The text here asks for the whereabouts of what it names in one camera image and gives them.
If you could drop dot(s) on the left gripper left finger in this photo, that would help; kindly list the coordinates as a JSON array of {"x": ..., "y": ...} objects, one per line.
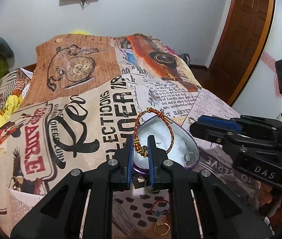
[{"x": 122, "y": 178}]

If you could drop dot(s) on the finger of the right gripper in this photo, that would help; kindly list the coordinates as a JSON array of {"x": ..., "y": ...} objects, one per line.
[
  {"x": 227, "y": 125},
  {"x": 209, "y": 133}
]

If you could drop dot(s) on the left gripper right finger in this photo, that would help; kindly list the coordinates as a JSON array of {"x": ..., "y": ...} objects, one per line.
[{"x": 156, "y": 156}]

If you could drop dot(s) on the purple heart-shaped jewelry tin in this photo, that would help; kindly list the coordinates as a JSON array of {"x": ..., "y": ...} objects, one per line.
[{"x": 184, "y": 151}]

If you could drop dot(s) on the dark backpack on floor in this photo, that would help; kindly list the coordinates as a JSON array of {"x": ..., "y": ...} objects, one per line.
[{"x": 186, "y": 58}]

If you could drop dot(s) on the newspaper print bed blanket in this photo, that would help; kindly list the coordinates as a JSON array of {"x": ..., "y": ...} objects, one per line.
[{"x": 80, "y": 104}]

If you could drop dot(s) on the brown wooden door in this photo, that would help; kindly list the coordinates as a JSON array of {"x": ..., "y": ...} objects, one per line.
[{"x": 242, "y": 41}]

